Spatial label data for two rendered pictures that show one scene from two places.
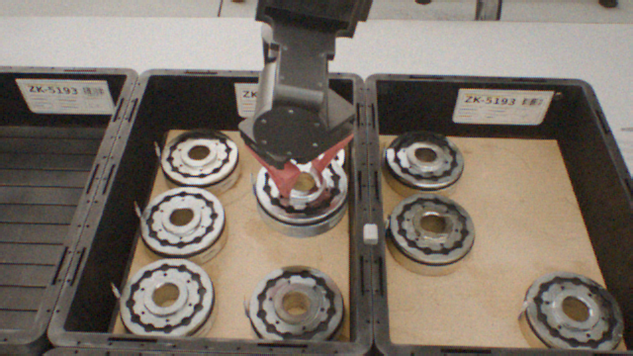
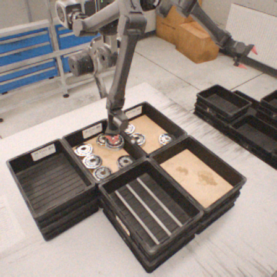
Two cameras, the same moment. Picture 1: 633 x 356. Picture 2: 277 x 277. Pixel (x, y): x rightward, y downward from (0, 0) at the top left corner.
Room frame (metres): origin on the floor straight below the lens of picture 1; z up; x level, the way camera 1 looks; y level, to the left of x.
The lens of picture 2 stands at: (-0.46, 0.57, 1.92)
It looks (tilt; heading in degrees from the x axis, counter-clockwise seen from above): 43 degrees down; 320
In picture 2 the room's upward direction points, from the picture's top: 1 degrees clockwise
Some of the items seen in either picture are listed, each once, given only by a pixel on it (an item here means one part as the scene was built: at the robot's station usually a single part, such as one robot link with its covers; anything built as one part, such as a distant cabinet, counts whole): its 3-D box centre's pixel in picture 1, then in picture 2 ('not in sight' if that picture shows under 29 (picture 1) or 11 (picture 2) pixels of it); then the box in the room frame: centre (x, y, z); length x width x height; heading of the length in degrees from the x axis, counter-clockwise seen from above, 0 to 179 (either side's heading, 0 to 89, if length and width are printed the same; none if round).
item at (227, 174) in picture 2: not in sight; (194, 175); (0.01, -0.20, 0.87); 0.40 x 0.30 x 0.11; 178
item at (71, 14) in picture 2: not in sight; (76, 18); (0.81, -0.07, 1.45); 0.09 x 0.08 x 0.12; 89
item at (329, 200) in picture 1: (302, 184); (114, 140); (0.41, 0.01, 0.93); 0.10 x 0.10 x 0.01
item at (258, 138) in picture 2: not in sight; (252, 145); (0.16, -1.26, 0.31); 0.40 x 0.30 x 0.34; 179
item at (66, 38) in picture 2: not in sight; (88, 42); (2.29, -0.90, 0.60); 0.72 x 0.03 x 0.56; 89
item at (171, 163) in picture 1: (199, 156); (83, 149); (0.53, 0.15, 0.86); 0.10 x 0.10 x 0.01
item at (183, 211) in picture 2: not in sight; (148, 205); (0.02, 0.10, 0.87); 0.40 x 0.30 x 0.11; 178
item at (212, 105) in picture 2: not in sight; (217, 117); (0.57, -1.26, 0.37); 0.40 x 0.30 x 0.45; 179
